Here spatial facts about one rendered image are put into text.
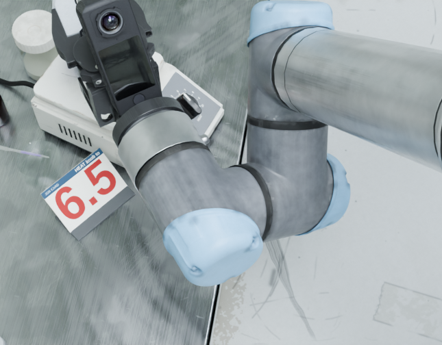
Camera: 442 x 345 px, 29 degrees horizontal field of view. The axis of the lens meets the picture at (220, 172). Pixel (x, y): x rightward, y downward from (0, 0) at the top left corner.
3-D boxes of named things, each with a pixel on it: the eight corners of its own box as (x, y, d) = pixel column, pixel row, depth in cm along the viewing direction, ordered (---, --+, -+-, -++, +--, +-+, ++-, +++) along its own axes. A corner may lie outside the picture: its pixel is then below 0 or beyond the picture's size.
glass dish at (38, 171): (52, 142, 107) (48, 132, 105) (72, 173, 105) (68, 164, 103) (12, 161, 106) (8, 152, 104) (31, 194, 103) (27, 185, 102)
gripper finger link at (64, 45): (41, 23, 85) (75, 85, 81) (38, 13, 83) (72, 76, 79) (84, 5, 86) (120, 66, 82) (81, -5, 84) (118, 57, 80)
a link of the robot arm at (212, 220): (251, 280, 77) (173, 302, 73) (199, 187, 82) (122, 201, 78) (288, 231, 72) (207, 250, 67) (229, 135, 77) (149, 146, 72)
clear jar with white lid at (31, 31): (79, 65, 113) (68, 26, 106) (44, 92, 111) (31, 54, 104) (49, 40, 115) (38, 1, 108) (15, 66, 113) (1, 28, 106)
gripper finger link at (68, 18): (44, 14, 91) (78, 75, 87) (33, -25, 86) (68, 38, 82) (71, 3, 92) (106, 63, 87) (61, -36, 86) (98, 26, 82)
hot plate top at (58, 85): (167, 60, 103) (166, 55, 103) (116, 134, 98) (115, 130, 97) (84, 25, 106) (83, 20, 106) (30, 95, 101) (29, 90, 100)
